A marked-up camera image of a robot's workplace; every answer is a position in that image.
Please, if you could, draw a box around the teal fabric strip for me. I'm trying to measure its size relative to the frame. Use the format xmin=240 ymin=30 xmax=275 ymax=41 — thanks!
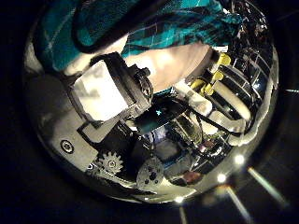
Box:
xmin=152 ymin=87 xmax=174 ymax=97

